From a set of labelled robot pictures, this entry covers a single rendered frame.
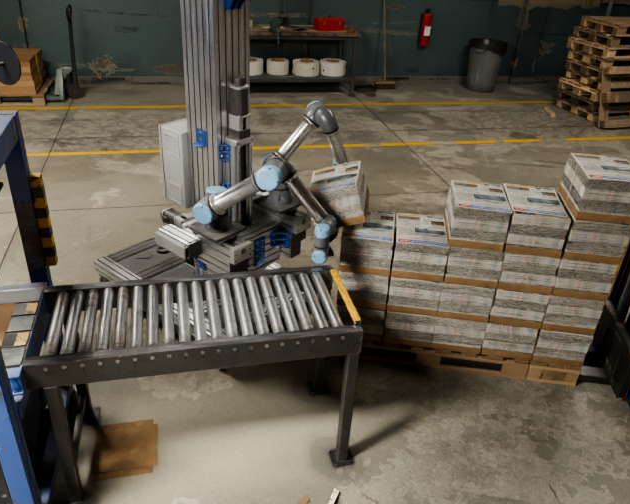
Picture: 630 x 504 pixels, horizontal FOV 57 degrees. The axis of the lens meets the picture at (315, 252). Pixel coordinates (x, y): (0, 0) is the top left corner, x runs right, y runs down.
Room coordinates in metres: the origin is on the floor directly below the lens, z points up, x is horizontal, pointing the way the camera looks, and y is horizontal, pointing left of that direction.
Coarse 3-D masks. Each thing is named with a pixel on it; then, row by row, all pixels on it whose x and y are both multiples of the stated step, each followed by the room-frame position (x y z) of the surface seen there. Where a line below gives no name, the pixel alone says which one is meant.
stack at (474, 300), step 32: (384, 224) 2.96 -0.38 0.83; (416, 224) 2.99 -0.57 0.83; (352, 256) 2.79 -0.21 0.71; (384, 256) 2.77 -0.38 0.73; (416, 256) 2.76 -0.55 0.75; (448, 256) 2.77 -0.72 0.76; (480, 256) 2.73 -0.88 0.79; (512, 256) 2.71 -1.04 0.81; (352, 288) 2.78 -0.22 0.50; (384, 288) 2.77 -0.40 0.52; (416, 288) 2.75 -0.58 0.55; (448, 288) 2.74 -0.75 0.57; (480, 288) 2.71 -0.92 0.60; (352, 320) 2.79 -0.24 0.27; (384, 320) 2.84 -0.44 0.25; (416, 320) 2.75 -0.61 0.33; (448, 320) 2.74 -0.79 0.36; (416, 352) 2.74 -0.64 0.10; (448, 352) 2.72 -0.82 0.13; (480, 352) 2.88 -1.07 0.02
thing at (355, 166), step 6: (354, 162) 3.18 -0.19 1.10; (360, 162) 3.16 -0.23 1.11; (324, 168) 3.20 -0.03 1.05; (330, 168) 3.18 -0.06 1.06; (336, 168) 3.16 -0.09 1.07; (342, 168) 3.14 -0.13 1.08; (348, 168) 3.12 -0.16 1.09; (354, 168) 3.10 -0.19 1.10; (360, 168) 3.10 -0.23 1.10; (318, 174) 3.14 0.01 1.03; (324, 174) 3.12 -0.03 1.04; (330, 174) 3.10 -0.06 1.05; (336, 174) 3.08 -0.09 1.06; (360, 174) 3.05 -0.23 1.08; (312, 180) 3.08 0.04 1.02; (366, 186) 3.18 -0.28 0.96; (366, 192) 3.12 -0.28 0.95; (366, 198) 3.06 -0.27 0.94
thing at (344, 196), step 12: (336, 180) 2.99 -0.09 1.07; (348, 180) 2.93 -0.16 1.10; (312, 192) 2.87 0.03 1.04; (324, 192) 2.86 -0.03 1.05; (336, 192) 2.85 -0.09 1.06; (348, 192) 2.84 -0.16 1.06; (360, 192) 2.91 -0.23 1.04; (324, 204) 2.86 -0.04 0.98; (336, 204) 2.85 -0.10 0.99; (348, 204) 2.85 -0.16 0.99; (360, 204) 2.84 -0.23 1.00; (336, 216) 2.85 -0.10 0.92; (348, 216) 2.83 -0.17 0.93
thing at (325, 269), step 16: (240, 272) 2.41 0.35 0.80; (256, 272) 2.41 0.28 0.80; (272, 272) 2.42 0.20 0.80; (288, 272) 2.43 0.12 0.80; (304, 272) 2.45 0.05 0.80; (320, 272) 2.47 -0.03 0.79; (48, 288) 2.17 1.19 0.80; (64, 288) 2.18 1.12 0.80; (80, 288) 2.19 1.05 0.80; (96, 288) 2.20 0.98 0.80; (112, 288) 2.21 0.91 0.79; (128, 288) 2.23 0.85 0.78; (144, 288) 2.25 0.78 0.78; (160, 288) 2.27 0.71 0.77; (272, 288) 2.41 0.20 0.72; (48, 304) 2.14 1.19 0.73; (144, 304) 2.25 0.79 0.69
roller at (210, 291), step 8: (208, 280) 2.32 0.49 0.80; (208, 288) 2.25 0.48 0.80; (208, 296) 2.19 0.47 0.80; (216, 296) 2.21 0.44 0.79; (208, 304) 2.14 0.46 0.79; (216, 304) 2.14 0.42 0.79; (208, 312) 2.08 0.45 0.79; (216, 312) 2.07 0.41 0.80; (216, 320) 2.01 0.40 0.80; (216, 328) 1.96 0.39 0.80; (216, 336) 1.90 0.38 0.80
